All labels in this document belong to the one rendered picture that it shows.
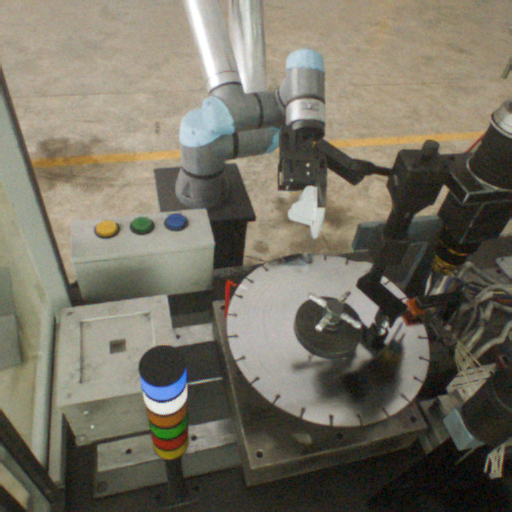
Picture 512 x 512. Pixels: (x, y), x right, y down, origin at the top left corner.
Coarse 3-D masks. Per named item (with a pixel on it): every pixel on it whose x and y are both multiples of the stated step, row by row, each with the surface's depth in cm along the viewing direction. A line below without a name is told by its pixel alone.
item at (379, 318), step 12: (396, 180) 57; (408, 216) 60; (372, 276) 70; (360, 288) 73; (372, 288) 72; (384, 288) 72; (372, 300) 72; (384, 300) 70; (396, 300) 70; (384, 312) 71; (396, 312) 69
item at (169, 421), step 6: (186, 402) 48; (186, 408) 49; (150, 414) 47; (174, 414) 47; (180, 414) 48; (150, 420) 49; (156, 420) 47; (162, 420) 47; (168, 420) 47; (174, 420) 48; (180, 420) 49; (162, 426) 48; (168, 426) 48
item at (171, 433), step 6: (186, 414) 50; (186, 420) 51; (150, 426) 50; (156, 426) 49; (174, 426) 49; (180, 426) 50; (186, 426) 52; (156, 432) 50; (162, 432) 49; (168, 432) 49; (174, 432) 50; (180, 432) 51; (162, 438) 51; (168, 438) 51; (174, 438) 51
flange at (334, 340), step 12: (312, 300) 76; (300, 312) 74; (312, 312) 74; (348, 312) 75; (300, 324) 72; (312, 324) 72; (336, 324) 71; (348, 324) 73; (300, 336) 71; (312, 336) 71; (324, 336) 71; (336, 336) 71; (348, 336) 71; (360, 336) 72; (312, 348) 70; (324, 348) 70; (336, 348) 70; (348, 348) 70
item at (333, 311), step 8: (312, 296) 71; (344, 296) 72; (320, 304) 71; (328, 304) 70; (336, 304) 70; (328, 312) 69; (336, 312) 69; (328, 320) 69; (336, 320) 70; (352, 320) 69; (320, 328) 67
